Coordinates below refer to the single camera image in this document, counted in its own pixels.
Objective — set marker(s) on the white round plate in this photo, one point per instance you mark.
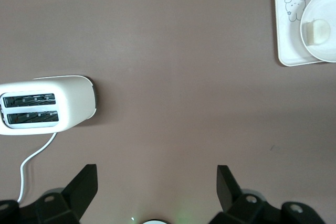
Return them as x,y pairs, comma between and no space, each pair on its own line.
323,3

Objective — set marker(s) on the white two-slot toaster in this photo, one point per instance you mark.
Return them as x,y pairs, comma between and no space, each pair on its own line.
76,100

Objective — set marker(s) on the white half-round bun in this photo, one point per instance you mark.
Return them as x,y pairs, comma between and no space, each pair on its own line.
320,31

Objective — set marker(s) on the white tray with bear print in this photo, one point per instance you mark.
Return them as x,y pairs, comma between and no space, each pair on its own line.
288,40

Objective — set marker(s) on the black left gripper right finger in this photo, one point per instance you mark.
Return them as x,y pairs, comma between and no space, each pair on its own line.
231,195

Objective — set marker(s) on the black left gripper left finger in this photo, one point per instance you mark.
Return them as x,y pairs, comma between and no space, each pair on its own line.
76,195

